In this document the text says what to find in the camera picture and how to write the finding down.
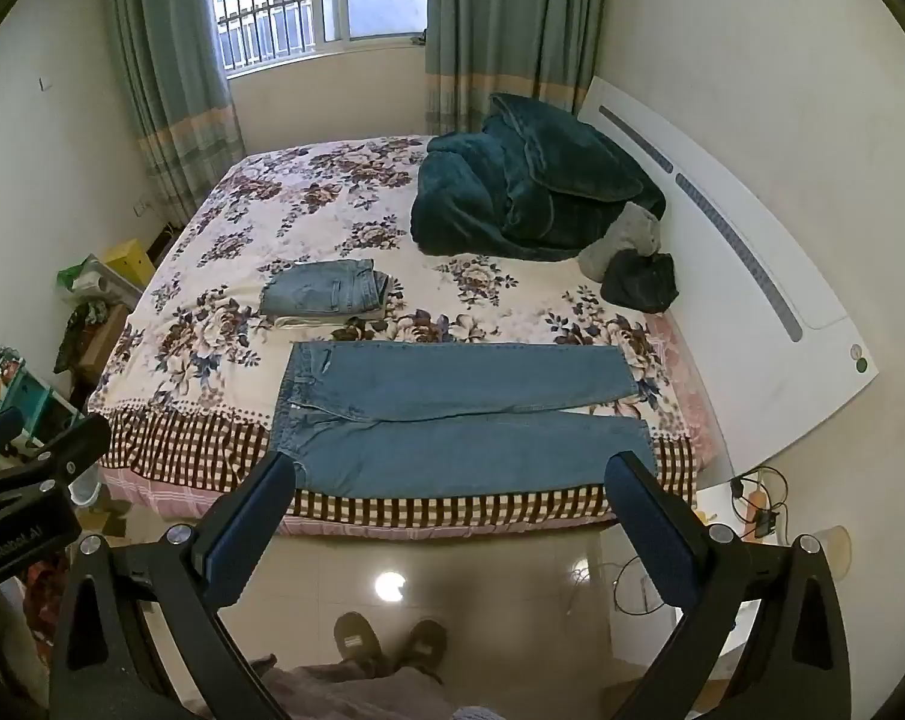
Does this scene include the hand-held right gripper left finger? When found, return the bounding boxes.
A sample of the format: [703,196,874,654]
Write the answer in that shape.
[47,452,298,720]

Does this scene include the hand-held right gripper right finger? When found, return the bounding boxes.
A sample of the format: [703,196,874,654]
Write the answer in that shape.
[604,451,853,720]

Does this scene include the blue denim pants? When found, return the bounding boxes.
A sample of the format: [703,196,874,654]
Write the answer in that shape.
[259,260,391,318]
[271,341,660,502]

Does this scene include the folded blue denim pants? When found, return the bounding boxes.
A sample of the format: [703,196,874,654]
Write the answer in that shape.
[259,260,391,318]

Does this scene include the white waste bin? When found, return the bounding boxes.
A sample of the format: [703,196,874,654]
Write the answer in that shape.
[68,465,103,509]

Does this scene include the teal storage rack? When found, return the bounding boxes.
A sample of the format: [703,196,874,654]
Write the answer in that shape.
[0,345,86,455]

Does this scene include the green and white plastic bag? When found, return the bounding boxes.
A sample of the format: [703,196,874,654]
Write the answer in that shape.
[55,255,127,305]

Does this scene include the beige cup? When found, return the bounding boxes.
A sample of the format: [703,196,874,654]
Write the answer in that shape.
[813,525,853,586]

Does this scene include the yellow box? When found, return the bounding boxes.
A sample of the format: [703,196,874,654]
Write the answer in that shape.
[103,240,155,290]

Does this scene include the person's right shoe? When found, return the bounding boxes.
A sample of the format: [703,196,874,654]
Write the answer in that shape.
[402,620,448,685]

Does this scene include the folded cream cloth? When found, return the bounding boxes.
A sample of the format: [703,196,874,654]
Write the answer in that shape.
[272,310,388,331]

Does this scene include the black cloth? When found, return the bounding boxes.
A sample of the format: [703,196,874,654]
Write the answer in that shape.
[601,250,680,314]

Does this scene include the white bed headboard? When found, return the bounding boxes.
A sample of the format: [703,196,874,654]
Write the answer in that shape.
[576,76,879,482]

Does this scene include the grey cloth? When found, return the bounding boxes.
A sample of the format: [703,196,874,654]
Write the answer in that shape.
[579,202,662,278]

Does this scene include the floral bed sheet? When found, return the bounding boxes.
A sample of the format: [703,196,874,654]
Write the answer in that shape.
[85,136,724,541]

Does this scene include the teal plush blanket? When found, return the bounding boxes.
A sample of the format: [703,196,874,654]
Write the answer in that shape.
[409,94,667,262]

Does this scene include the green striped curtain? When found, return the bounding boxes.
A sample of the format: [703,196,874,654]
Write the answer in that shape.
[424,0,611,137]
[103,0,245,220]

